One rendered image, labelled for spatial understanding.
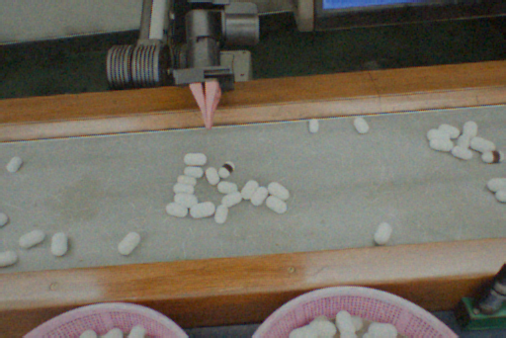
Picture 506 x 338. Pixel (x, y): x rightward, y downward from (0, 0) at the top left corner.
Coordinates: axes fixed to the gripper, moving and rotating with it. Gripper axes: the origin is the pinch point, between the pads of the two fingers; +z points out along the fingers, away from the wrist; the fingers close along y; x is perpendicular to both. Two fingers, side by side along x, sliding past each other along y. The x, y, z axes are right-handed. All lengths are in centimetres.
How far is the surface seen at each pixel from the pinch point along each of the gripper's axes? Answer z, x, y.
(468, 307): 29.2, -15.8, 33.5
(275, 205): 14.6, -9.0, 10.2
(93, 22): -102, 165, -87
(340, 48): -73, 164, 63
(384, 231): 19.2, -13.2, 24.7
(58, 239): 17.2, -11.5, -21.0
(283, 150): 5.4, 1.1, 12.7
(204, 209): 14.4, -9.1, -0.4
